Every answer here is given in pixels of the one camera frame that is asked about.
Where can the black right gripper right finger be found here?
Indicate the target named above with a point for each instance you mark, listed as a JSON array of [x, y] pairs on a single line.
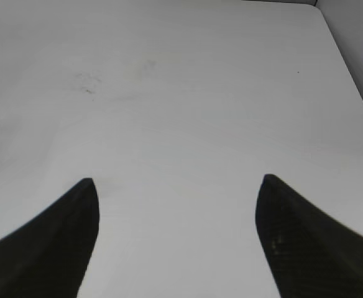
[[310, 254]]

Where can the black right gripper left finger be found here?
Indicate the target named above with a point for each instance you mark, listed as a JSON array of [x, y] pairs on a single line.
[[49, 255]]

